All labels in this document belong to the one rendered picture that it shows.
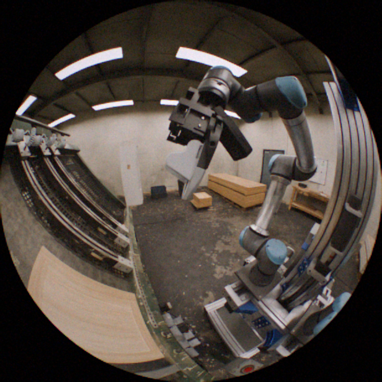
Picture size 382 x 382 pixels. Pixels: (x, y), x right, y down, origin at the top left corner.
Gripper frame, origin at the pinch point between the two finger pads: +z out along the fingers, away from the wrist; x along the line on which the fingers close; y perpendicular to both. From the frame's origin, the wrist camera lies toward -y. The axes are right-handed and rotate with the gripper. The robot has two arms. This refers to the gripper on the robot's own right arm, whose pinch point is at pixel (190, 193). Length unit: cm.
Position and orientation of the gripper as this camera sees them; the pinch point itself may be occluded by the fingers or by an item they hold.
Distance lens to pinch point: 17.8
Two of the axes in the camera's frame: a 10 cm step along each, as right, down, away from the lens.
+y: -9.2, -3.2, -2.3
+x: 2.4, -0.1, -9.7
